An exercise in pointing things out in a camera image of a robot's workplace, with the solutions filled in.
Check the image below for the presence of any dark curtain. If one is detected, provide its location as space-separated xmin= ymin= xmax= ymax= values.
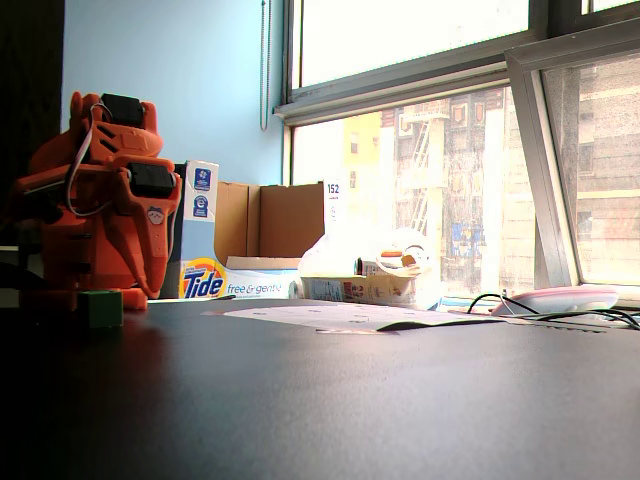
xmin=0 ymin=0 xmax=66 ymax=166

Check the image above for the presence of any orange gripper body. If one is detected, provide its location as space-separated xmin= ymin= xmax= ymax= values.
xmin=117 ymin=158 xmax=184 ymax=206

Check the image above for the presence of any window blind cord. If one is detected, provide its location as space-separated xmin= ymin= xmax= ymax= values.
xmin=259 ymin=0 xmax=273 ymax=133

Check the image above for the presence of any black slotted strip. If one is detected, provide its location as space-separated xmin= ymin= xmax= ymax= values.
xmin=537 ymin=321 xmax=609 ymax=334

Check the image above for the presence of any black adapter mains cable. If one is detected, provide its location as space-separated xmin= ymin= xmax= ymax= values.
xmin=466 ymin=293 xmax=540 ymax=316

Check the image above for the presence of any Tide detergent cardboard box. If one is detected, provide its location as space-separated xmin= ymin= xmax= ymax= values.
xmin=154 ymin=159 xmax=326 ymax=301

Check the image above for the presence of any white numbered grid paper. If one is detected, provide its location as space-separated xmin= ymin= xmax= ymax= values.
xmin=202 ymin=302 xmax=506 ymax=335

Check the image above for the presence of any green cube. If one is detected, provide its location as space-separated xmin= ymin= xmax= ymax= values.
xmin=77 ymin=288 xmax=125 ymax=329

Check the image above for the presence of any black adapter output cable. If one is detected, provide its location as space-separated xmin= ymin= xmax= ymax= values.
xmin=509 ymin=307 xmax=640 ymax=332

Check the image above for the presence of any printed cardboard can tray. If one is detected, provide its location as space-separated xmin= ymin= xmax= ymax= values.
xmin=301 ymin=273 xmax=419 ymax=308

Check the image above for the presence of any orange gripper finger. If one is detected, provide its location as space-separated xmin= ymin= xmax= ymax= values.
xmin=119 ymin=199 xmax=150 ymax=298
xmin=142 ymin=199 xmax=174 ymax=298

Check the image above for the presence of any open silver window sash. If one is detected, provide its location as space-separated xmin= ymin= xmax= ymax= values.
xmin=504 ymin=17 xmax=640 ymax=301

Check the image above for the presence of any pink pencil case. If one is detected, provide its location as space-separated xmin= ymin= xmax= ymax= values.
xmin=491 ymin=284 xmax=621 ymax=318

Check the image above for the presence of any grey window frame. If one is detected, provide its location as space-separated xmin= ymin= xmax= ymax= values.
xmin=272 ymin=0 xmax=640 ymax=301

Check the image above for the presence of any white label with 152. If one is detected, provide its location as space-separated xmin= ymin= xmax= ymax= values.
xmin=323 ymin=178 xmax=347 ymax=226

